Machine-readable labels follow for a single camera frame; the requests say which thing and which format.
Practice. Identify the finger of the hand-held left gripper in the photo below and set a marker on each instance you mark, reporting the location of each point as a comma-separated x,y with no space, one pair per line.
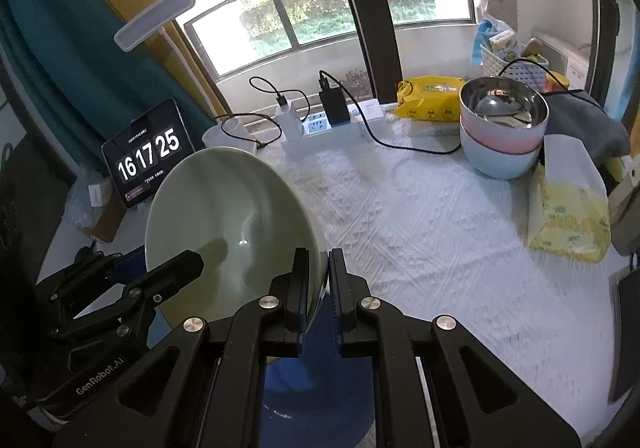
165,273
95,265

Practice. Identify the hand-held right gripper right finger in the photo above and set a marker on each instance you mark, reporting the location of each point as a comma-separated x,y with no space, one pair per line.
336,298

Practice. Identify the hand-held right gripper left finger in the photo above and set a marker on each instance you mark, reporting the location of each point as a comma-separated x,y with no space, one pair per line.
302,298

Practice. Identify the pale yellow bowl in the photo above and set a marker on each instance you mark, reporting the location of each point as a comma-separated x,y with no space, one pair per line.
220,223

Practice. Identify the cardboard box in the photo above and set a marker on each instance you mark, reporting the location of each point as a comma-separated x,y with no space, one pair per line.
107,223

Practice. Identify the clear plastic bag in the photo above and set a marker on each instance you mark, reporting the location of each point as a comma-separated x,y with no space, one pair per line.
77,198

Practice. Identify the small white box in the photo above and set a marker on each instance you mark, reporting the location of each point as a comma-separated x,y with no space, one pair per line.
101,193

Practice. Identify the tablet showing clock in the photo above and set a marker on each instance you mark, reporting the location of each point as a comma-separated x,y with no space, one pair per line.
147,156

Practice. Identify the white cylindrical cup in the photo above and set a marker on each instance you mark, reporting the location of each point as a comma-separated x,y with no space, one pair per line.
220,138

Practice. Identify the white power strip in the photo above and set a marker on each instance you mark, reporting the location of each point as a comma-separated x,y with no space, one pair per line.
350,126

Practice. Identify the white charger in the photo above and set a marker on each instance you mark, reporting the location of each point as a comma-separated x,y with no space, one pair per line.
290,121

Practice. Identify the black charger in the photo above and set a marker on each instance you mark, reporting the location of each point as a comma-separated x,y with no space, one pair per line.
334,106

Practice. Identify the teal curtain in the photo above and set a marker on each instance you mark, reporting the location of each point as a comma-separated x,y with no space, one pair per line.
65,68

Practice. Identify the yellow wet wipes pack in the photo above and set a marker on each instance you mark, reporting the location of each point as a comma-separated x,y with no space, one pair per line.
430,98

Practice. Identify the pink bowl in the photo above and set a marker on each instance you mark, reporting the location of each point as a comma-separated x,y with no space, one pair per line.
500,141

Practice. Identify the yellow tissue pack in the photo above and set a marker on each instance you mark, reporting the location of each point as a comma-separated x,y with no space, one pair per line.
570,213

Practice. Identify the white desk lamp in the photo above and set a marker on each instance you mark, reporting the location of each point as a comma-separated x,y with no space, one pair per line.
152,18

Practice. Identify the steel bowl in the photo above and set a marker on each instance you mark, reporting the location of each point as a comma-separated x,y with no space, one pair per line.
500,103

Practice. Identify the yellow curtain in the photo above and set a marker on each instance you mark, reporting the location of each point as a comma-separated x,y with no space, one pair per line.
150,3

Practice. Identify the white plastic basket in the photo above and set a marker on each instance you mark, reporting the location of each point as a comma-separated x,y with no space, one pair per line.
520,71

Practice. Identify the grey cloth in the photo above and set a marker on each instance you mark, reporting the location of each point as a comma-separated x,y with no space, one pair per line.
580,123

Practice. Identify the white appliance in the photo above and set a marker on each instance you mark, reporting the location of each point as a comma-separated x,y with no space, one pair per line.
557,51

